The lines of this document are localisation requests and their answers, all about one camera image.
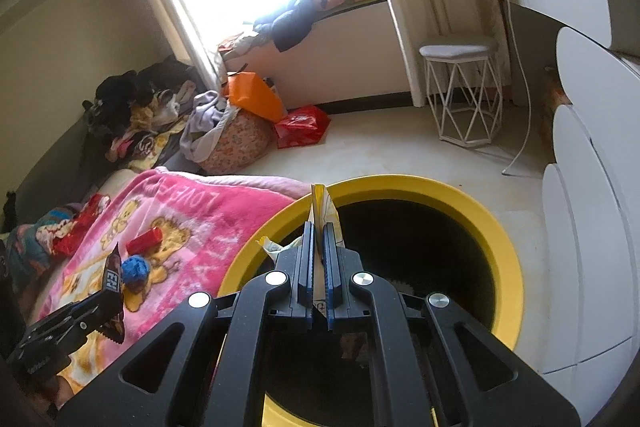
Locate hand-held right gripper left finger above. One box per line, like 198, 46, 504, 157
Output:
57, 222, 317, 427

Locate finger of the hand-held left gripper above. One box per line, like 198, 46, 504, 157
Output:
20, 289, 125, 353

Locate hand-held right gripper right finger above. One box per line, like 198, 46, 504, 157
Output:
322, 223, 581, 427

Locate patterned clothes pile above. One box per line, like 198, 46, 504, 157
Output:
105, 79, 201, 172

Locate red rolled packet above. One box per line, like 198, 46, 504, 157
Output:
125, 228, 163, 255

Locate yellow round bin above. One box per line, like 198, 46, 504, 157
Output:
215, 174, 526, 427

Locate orange plastic bag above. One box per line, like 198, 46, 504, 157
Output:
227, 72, 290, 122

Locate blue yarn ball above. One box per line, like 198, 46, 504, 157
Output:
121, 255, 152, 293

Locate dark snack bar wrapper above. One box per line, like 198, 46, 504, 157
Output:
96, 242, 126, 347

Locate white scalloped cabinet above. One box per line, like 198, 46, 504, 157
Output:
540, 24, 640, 375

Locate black clothes pile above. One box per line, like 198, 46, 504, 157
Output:
82, 57, 201, 142

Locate flat red wrapper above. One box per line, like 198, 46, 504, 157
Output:
52, 193, 111, 258

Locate black cloth strip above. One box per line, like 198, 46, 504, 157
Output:
2, 191, 17, 233

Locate mixed clothes heap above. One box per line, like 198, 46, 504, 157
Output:
217, 27, 273, 58

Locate grey cloth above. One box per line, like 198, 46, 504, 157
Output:
179, 89, 236, 162

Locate colourful printed cloth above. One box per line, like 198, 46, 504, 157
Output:
7, 204, 83, 283

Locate pink printed blanket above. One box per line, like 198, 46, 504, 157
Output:
35, 167, 313, 398

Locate white wire stool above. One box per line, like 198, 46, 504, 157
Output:
419, 32, 505, 146

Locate yellow white wrapper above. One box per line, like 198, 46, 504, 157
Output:
255, 183, 346, 330

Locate red plastic bag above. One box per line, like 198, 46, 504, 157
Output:
273, 104, 332, 149

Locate floral fabric bag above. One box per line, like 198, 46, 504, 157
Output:
200, 107, 276, 175

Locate white cable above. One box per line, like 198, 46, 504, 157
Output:
502, 0, 533, 178

